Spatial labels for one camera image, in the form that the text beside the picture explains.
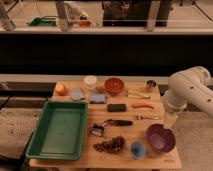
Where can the dark purple grape bunch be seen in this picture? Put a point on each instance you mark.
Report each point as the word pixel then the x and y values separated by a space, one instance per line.
pixel 113 146

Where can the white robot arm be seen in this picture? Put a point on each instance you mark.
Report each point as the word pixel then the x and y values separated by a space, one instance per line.
pixel 187 86

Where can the red bowl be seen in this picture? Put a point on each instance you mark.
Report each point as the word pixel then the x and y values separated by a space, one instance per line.
pixel 114 86

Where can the purple bowl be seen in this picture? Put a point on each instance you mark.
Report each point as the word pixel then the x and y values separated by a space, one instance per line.
pixel 161 140

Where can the blue sponge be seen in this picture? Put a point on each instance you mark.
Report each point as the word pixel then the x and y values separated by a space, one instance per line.
pixel 97 98

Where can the white plastic cup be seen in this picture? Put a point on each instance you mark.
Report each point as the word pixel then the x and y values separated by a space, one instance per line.
pixel 90 82

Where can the black rectangular block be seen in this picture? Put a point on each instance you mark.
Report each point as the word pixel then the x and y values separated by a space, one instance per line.
pixel 116 107

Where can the light blue cloth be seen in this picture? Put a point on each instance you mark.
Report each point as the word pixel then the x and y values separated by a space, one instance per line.
pixel 76 94

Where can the orange carrot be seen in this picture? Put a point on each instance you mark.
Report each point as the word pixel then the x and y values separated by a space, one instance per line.
pixel 142 105

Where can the metal cup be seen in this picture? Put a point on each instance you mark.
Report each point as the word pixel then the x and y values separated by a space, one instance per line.
pixel 150 86

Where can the wooden table board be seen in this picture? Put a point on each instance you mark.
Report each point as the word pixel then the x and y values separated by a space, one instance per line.
pixel 90 158

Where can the small metal binder clip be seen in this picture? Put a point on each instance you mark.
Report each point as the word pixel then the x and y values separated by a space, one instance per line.
pixel 97 130

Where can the orange fruit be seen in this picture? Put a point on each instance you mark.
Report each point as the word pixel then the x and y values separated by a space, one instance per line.
pixel 61 89

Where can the red object in background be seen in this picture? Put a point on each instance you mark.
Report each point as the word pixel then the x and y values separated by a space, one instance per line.
pixel 84 23

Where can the green plastic tray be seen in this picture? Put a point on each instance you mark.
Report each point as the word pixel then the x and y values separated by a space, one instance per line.
pixel 59 132

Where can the small blue cup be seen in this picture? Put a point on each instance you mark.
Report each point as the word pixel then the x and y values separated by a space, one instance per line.
pixel 137 150

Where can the person in background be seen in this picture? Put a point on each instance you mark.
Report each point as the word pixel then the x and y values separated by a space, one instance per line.
pixel 133 13

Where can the green tray in background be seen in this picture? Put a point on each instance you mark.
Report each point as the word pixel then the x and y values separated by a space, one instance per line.
pixel 43 21

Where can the black handled peeler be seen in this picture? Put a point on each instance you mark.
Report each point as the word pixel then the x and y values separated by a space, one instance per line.
pixel 120 123

